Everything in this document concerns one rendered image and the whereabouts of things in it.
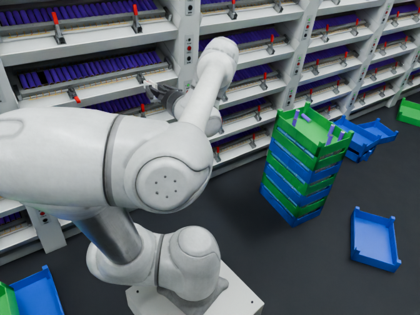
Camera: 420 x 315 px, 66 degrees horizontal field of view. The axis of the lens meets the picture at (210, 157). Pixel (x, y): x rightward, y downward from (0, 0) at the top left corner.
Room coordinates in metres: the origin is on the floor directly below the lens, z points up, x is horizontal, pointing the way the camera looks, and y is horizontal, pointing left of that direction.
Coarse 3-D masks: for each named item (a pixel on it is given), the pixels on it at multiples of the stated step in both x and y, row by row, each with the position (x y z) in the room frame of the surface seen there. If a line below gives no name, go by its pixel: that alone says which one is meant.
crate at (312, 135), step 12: (300, 108) 1.44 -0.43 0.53; (276, 120) 1.36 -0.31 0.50; (288, 120) 1.40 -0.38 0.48; (300, 120) 1.41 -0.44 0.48; (312, 120) 1.42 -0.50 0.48; (324, 120) 1.36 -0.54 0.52; (288, 132) 1.28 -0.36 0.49; (300, 132) 1.22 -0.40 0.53; (312, 132) 1.30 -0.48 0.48; (324, 132) 1.31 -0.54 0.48; (336, 132) 1.29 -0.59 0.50; (348, 132) 1.22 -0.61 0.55; (312, 144) 1.15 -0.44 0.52; (324, 144) 1.12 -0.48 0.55; (336, 144) 1.17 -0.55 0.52; (348, 144) 1.22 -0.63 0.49
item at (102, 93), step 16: (160, 48) 1.38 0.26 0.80; (176, 64) 1.27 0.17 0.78; (16, 80) 1.02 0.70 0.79; (128, 80) 1.17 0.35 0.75; (160, 80) 1.22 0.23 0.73; (176, 80) 1.26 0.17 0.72; (16, 96) 0.95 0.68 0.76; (48, 96) 0.99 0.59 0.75; (64, 96) 1.01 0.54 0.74; (80, 96) 1.03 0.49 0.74; (96, 96) 1.05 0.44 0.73; (112, 96) 1.09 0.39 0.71
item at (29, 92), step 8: (152, 64) 1.25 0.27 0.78; (160, 64) 1.27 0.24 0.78; (168, 64) 1.28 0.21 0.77; (112, 72) 1.15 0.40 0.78; (120, 72) 1.16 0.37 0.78; (128, 72) 1.17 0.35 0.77; (136, 72) 1.20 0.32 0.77; (72, 80) 1.06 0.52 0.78; (80, 80) 1.07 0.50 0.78; (88, 80) 1.08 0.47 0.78; (96, 80) 1.10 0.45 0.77; (104, 80) 1.12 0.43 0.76; (32, 88) 0.98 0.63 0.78; (40, 88) 0.99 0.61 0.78; (48, 88) 1.00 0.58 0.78; (56, 88) 1.01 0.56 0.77; (64, 88) 1.03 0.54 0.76; (24, 96) 0.95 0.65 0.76
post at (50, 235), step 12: (0, 60) 0.89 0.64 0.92; (0, 72) 0.89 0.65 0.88; (0, 84) 0.88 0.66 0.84; (12, 96) 0.89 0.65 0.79; (0, 108) 0.86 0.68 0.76; (12, 108) 0.88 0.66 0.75; (36, 216) 0.85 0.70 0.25; (36, 228) 0.84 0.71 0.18; (48, 228) 0.87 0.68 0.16; (60, 228) 0.89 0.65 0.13; (48, 240) 0.86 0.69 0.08; (60, 240) 0.88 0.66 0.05; (48, 252) 0.84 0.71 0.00
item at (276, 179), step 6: (264, 168) 1.36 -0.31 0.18; (270, 168) 1.33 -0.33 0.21; (270, 174) 1.32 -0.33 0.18; (276, 174) 1.28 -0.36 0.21; (276, 180) 1.27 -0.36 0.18; (282, 180) 1.24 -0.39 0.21; (282, 186) 1.23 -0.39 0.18; (288, 186) 1.20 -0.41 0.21; (330, 186) 1.21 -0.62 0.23; (288, 192) 1.19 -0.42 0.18; (294, 192) 1.16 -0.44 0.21; (318, 192) 1.17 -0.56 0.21; (324, 192) 1.20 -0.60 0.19; (294, 198) 1.15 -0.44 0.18; (300, 198) 1.13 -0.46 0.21; (306, 198) 1.13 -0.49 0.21; (312, 198) 1.16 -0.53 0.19; (318, 198) 1.18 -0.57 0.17; (300, 204) 1.12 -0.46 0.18
